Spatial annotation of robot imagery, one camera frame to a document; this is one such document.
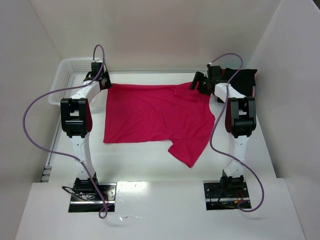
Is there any crimson red t shirt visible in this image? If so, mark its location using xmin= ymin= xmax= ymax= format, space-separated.
xmin=103 ymin=82 xmax=216 ymax=168

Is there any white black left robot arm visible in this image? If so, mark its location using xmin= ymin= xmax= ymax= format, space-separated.
xmin=60 ymin=60 xmax=112 ymax=201

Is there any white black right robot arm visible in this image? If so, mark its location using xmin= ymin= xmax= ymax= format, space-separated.
xmin=189 ymin=64 xmax=258 ymax=197

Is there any black folded t shirt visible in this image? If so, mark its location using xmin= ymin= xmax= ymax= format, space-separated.
xmin=214 ymin=68 xmax=258 ymax=103

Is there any white plastic perforated basket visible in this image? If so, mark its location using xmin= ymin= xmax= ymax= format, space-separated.
xmin=47 ymin=57 xmax=101 ymax=109

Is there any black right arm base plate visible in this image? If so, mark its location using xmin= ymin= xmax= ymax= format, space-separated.
xmin=203 ymin=180 xmax=252 ymax=211

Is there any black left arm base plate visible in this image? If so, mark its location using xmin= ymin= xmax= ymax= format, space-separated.
xmin=64 ymin=183 xmax=117 ymax=213

